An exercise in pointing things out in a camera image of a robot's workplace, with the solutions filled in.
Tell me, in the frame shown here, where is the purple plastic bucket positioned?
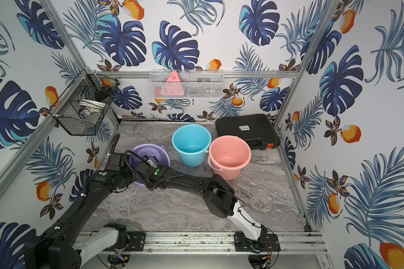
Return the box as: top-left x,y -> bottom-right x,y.
128,143 -> 171,187

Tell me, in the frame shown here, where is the teal plastic bucket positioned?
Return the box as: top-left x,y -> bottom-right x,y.
172,124 -> 212,167

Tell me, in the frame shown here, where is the pink plastic bucket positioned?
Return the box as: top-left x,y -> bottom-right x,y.
207,136 -> 251,180

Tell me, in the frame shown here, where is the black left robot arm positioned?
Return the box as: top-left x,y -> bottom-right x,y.
22,133 -> 133,269

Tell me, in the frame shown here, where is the pink triangular item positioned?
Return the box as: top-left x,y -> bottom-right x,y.
159,71 -> 185,98

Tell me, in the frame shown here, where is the black plastic tool case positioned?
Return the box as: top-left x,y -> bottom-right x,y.
215,114 -> 281,150

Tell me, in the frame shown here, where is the black wire basket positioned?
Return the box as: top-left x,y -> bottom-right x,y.
48,69 -> 120,136

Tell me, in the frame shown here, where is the clear wall shelf basket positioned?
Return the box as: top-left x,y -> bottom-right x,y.
149,69 -> 224,99

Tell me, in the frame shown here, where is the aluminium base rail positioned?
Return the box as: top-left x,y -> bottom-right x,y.
52,230 -> 329,255

